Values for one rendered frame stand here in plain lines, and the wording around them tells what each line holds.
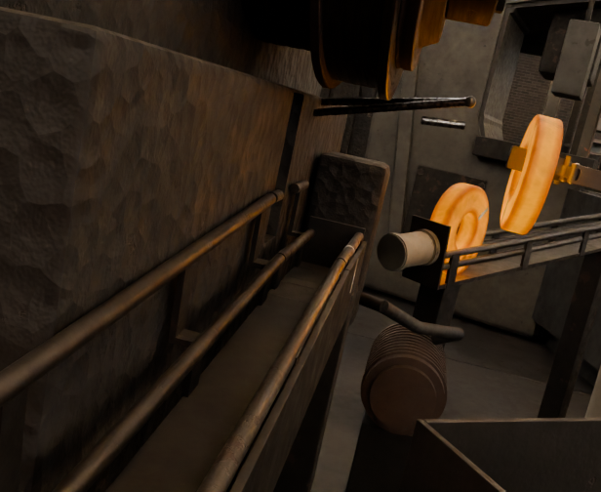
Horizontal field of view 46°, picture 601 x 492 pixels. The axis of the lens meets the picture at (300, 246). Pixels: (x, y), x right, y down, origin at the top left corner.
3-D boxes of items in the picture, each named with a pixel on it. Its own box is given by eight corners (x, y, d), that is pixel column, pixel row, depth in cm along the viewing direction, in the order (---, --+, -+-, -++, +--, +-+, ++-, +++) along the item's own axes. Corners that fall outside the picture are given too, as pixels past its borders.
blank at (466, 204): (429, 287, 122) (447, 293, 120) (420, 215, 113) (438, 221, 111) (475, 236, 130) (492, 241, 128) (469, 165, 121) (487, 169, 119)
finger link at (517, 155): (557, 181, 93) (558, 181, 92) (504, 167, 94) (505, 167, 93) (565, 158, 92) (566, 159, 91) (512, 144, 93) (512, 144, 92)
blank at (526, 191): (543, 117, 84) (572, 124, 83) (530, 111, 99) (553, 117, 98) (503, 239, 88) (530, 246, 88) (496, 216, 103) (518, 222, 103)
